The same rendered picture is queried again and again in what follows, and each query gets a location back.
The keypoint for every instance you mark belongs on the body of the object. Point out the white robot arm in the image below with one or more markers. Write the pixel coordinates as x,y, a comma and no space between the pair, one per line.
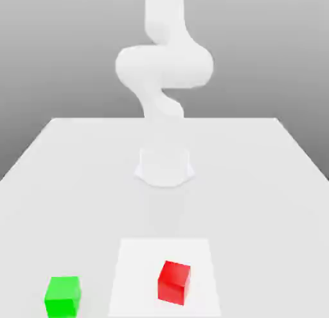
164,66

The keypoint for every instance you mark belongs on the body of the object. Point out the small red cube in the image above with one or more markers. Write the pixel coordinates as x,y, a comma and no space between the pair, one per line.
174,282

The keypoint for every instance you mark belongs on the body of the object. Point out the small green cube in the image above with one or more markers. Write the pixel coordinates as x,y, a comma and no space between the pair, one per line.
63,295

